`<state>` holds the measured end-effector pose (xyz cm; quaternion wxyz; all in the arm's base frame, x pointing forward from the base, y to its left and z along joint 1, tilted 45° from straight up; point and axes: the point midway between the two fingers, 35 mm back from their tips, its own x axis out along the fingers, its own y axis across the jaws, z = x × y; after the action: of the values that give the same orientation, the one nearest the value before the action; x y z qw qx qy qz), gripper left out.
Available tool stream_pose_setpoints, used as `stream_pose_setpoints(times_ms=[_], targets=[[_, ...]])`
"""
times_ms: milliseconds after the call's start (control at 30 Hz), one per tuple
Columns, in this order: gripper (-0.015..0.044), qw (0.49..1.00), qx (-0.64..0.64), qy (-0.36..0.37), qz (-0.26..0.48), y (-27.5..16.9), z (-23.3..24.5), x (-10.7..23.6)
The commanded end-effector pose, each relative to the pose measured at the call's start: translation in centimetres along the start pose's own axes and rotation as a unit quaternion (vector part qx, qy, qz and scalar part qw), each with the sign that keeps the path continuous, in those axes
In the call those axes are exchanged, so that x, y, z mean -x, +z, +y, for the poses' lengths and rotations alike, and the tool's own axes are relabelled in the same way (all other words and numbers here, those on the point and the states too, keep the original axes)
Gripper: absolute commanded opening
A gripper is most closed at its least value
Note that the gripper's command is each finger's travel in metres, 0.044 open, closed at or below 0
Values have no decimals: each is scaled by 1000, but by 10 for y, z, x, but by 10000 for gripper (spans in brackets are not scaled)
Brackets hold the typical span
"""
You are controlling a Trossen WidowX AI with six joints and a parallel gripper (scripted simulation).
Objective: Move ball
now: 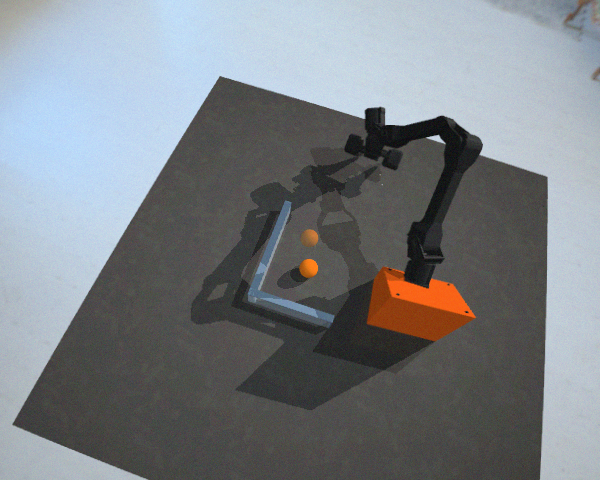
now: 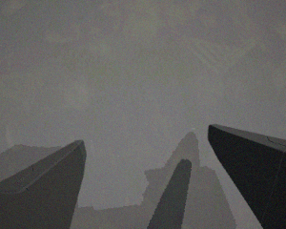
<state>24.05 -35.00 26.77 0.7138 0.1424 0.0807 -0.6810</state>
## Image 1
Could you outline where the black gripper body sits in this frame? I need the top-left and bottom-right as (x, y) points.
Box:
(344, 134), (403, 170)

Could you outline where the clear low l-shaped wall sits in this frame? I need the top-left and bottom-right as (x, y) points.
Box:
(248, 200), (334, 329)

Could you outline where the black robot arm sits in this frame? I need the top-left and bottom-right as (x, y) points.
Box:
(364, 106), (483, 289)

